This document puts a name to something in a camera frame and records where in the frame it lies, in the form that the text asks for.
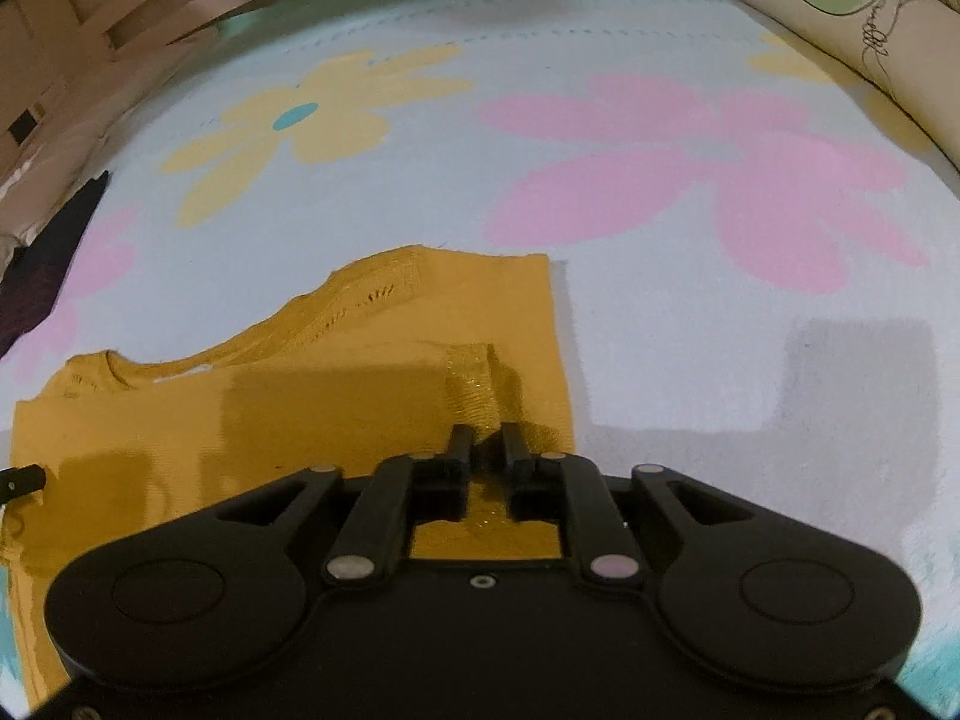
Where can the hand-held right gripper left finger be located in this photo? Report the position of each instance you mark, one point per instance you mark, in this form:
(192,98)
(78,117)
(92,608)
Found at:
(459,451)

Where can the beige wooden headboard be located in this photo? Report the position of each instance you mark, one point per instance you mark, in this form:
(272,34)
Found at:
(112,7)

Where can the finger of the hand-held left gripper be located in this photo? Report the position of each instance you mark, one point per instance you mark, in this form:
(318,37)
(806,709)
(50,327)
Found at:
(26,481)

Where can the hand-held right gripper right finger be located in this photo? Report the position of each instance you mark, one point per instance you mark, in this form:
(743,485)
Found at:
(514,451)

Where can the leaf print rolled quilt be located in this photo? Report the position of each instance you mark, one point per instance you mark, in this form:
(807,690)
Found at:
(855,7)

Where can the yellow knit sweater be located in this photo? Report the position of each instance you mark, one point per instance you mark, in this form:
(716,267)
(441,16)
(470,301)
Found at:
(337,405)

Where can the dark purple cloth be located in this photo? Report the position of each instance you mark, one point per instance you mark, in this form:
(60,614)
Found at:
(45,270)

